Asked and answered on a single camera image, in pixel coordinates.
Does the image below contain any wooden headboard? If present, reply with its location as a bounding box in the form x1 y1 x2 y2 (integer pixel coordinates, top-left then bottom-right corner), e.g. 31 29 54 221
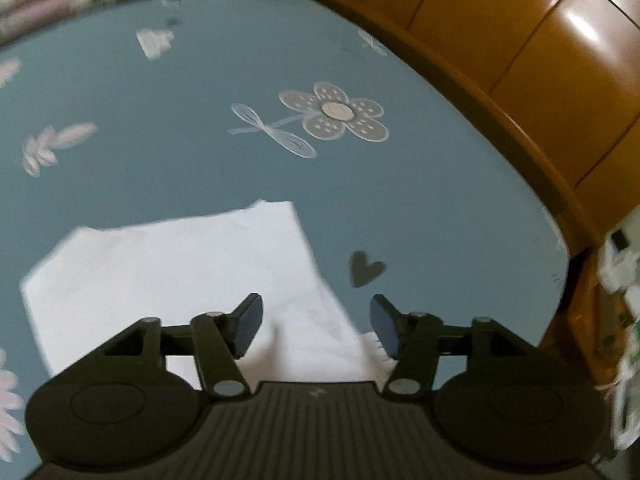
295 0 640 261

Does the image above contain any wooden nightstand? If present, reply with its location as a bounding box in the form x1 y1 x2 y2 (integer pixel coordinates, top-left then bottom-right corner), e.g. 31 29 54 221
537 250 621 391

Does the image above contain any white t-shirt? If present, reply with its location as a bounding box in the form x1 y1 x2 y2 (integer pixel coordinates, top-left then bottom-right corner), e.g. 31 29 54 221
20 200 401 391

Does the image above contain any purple floral quilt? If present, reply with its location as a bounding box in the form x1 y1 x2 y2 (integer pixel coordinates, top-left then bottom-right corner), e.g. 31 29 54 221
0 0 176 46

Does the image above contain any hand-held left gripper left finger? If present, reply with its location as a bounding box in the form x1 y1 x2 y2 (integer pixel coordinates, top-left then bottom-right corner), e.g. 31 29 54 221
102 293 264 401

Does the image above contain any bed with blue floral sheet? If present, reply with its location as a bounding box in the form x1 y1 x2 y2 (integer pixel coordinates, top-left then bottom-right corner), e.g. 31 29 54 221
0 0 571 461

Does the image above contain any white and green clutter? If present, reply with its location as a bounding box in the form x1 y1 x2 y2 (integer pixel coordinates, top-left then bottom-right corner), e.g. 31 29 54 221
597 220 640 451

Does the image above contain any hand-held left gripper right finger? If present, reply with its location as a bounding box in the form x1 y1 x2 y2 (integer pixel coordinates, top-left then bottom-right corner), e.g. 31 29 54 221
370 294 531 397

